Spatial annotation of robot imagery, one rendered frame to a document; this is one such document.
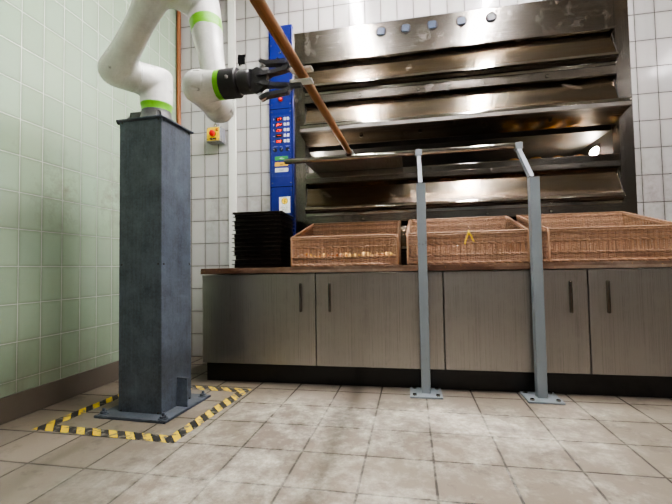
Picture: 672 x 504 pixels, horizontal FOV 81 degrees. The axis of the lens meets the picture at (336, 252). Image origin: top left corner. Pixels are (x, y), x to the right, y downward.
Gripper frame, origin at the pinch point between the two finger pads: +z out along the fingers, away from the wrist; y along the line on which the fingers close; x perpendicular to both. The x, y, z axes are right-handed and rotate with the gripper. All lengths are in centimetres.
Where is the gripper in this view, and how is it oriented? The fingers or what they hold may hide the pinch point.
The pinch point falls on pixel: (301, 75)
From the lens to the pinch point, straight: 133.4
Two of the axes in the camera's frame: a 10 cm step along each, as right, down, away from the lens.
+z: 9.8, -0.2, -2.0
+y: 0.1, 10.0, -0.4
